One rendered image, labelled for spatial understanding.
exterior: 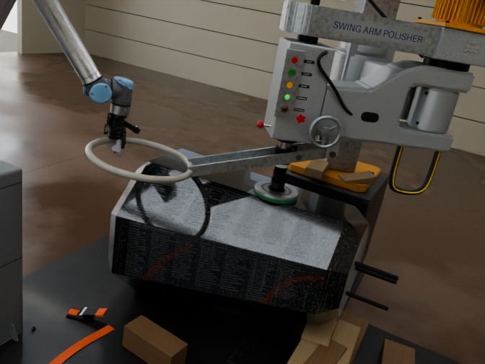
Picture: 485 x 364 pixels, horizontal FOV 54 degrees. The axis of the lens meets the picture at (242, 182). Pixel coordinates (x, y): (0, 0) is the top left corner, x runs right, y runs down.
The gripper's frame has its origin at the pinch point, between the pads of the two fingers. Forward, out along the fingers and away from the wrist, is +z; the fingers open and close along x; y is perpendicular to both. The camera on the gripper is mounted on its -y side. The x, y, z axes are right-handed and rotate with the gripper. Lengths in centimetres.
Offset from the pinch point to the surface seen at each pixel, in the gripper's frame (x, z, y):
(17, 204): 13, 18, 48
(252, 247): 71, 18, -37
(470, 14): 93, -98, -103
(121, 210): 13.4, 24.9, 0.5
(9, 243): 15, 35, 51
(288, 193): 62, -3, -59
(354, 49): 29, -71, -114
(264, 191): 56, -2, -49
